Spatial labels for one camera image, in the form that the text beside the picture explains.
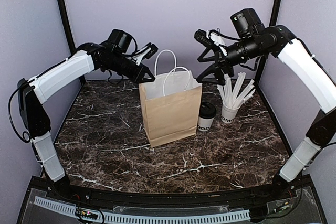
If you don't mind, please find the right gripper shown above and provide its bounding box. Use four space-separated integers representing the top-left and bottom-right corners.
196 34 266 84

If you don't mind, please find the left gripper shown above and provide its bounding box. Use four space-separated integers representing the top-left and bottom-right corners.
104 52 156 84

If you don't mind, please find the brown paper bag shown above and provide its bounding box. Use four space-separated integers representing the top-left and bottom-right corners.
139 49 202 147

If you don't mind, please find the black plastic cup lid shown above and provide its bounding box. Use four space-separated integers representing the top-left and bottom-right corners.
199 102 217 119

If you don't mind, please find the white paper coffee cup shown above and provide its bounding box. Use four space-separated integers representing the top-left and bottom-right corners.
197 115 215 132

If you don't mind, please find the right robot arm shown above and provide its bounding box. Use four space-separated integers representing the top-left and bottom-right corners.
194 8 335 200

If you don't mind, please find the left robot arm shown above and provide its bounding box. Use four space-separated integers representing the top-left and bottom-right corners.
14 29 158 201

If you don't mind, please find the wrapped straw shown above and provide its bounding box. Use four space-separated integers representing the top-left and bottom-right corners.
217 85 227 104
225 74 235 109
232 72 246 108
236 80 255 108

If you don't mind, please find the white cup holding straws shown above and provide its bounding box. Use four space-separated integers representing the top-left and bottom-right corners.
220 102 240 124

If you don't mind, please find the small circuit board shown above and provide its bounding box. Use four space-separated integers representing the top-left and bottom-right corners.
75 208 98 221

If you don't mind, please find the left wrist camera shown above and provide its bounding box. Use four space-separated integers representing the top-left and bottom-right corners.
131 42 158 66

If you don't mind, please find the left black frame post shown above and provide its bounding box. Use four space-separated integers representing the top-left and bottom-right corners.
52 0 87 83

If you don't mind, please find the black front rail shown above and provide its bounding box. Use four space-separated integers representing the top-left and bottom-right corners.
49 179 302 210

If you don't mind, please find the white slotted cable duct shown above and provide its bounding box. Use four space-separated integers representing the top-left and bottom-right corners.
34 196 250 223

